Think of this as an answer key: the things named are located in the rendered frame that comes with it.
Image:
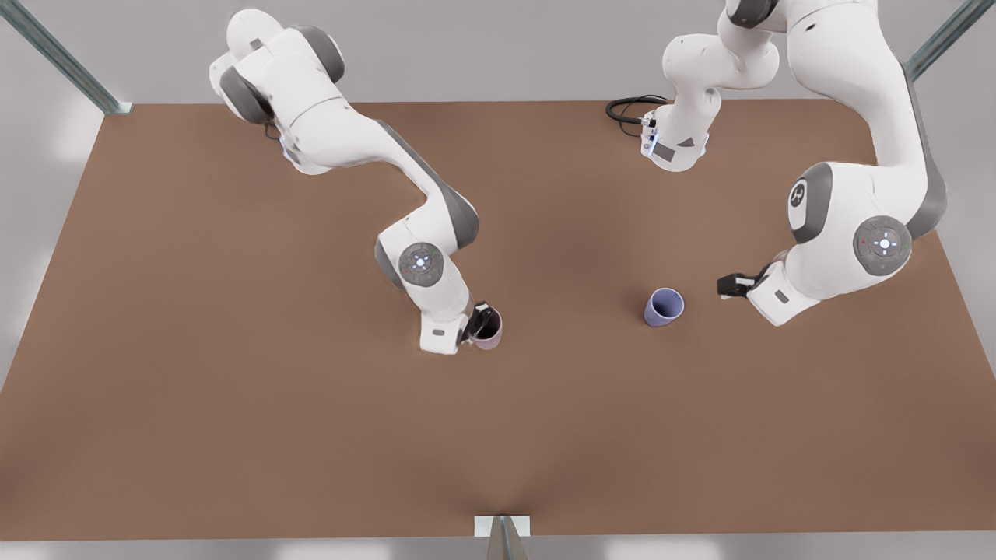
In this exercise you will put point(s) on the purple cup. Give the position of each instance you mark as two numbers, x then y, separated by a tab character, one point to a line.
662	310

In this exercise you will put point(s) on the pink cup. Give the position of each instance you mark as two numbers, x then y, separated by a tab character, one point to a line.
492	334

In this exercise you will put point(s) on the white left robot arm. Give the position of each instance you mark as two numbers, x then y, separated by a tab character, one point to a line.
848	93

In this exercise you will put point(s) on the silver frame post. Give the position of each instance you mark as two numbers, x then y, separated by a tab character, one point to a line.
62	58
503	537
945	39

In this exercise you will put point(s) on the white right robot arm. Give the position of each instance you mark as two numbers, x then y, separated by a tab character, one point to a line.
334	132

